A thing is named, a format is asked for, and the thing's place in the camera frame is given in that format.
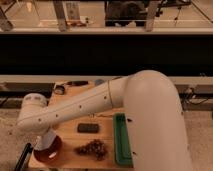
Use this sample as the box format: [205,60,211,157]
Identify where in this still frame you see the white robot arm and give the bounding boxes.
[17,70,193,171]

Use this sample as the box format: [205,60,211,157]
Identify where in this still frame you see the green plastic tray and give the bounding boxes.
[113,113,133,167]

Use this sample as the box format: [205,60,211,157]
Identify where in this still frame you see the black rectangular block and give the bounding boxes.
[77,123,99,133]

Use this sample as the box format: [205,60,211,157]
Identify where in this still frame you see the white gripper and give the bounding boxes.
[35,130,56,151]

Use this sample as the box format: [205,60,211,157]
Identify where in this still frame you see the red bowl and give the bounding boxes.
[34,136,62,163]

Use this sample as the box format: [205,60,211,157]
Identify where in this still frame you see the black chair armrest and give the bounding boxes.
[14,143,33,171]

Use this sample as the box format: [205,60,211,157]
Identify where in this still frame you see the black handled tool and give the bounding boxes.
[66,81,88,86]

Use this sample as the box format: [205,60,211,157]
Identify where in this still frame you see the dark machine behind glass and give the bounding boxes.
[104,0,160,27]

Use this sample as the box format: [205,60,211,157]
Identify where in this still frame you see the bunch of dark grapes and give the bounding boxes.
[74,139,108,160]

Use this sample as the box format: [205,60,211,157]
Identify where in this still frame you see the blue cup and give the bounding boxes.
[95,79,105,86]

